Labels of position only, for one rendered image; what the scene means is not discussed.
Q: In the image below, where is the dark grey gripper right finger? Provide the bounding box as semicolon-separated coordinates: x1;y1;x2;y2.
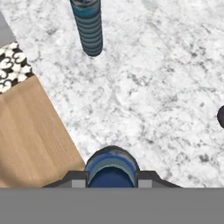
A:
136;171;184;189

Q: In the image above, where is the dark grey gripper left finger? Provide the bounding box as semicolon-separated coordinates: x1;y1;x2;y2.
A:
42;171;89;189

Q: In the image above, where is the wooden cupboard front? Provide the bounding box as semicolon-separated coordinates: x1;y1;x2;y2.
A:
0;74;86;189

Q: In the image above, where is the dark round bottle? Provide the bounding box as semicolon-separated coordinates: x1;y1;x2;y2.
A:
216;105;224;130

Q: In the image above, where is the blue ribbed plastic bottle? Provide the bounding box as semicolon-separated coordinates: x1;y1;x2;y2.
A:
69;0;104;58

